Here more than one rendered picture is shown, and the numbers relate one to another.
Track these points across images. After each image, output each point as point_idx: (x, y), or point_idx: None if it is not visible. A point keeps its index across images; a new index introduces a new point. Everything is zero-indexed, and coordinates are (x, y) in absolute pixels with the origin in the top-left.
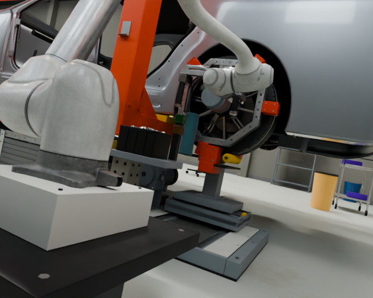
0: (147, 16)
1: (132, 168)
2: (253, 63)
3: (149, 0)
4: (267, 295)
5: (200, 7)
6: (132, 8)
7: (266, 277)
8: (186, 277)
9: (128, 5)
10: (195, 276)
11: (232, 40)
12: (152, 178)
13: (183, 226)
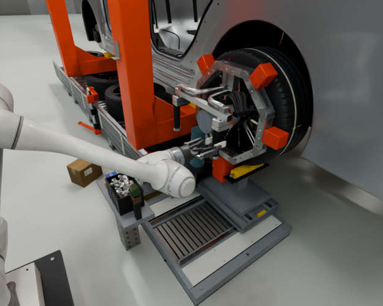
0: (130, 32)
1: None
2: (156, 181)
3: (126, 13)
4: None
5: (64, 149)
6: (115, 25)
7: (232, 302)
8: (157, 294)
9: (112, 20)
10: (166, 293)
11: (117, 170)
12: None
13: (200, 217)
